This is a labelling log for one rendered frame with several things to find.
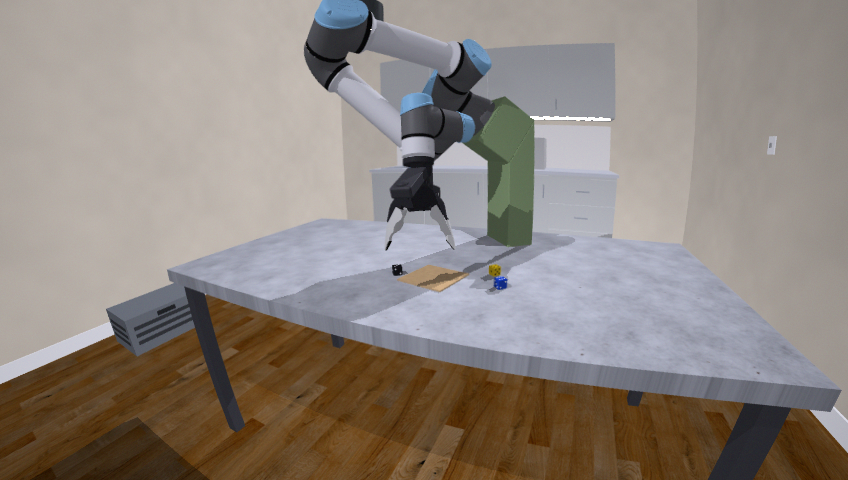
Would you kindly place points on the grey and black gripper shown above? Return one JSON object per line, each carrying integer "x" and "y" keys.
{"x": 425, "y": 199}

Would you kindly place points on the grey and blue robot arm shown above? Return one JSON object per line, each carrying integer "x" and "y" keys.
{"x": 342, "y": 26}

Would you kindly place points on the tan flat mat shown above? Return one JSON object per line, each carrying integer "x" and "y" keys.
{"x": 433, "y": 277}

